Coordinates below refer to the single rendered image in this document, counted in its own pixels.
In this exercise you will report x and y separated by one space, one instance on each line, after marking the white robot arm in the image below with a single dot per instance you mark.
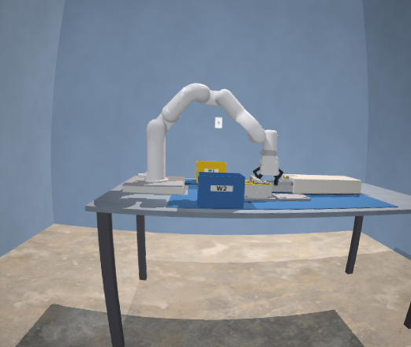
157 129

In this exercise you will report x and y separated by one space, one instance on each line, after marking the blue open-top box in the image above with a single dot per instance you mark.
224 190

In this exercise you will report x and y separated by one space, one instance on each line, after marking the blue bench mat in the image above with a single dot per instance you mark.
318 201

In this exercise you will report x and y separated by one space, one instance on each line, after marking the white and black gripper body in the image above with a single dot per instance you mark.
269 166

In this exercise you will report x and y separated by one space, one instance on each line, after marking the yellow open-top bin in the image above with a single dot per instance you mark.
216 167

